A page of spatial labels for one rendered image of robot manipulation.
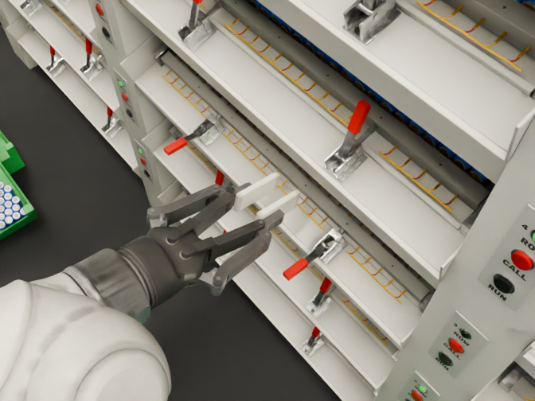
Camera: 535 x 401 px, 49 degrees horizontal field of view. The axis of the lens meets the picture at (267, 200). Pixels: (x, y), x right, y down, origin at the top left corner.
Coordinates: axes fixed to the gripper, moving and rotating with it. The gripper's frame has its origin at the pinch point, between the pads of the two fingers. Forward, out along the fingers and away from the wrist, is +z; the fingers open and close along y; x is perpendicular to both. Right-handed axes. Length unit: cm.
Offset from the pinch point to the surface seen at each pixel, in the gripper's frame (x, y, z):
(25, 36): -43, -107, 19
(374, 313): -8.8, 17.5, 4.6
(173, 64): -3.1, -32.1, 10.0
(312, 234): -7.6, 4.0, 6.6
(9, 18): -38, -108, 16
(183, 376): -61, -9, -2
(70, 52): -25, -72, 13
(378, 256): -3.9, 13.3, 8.2
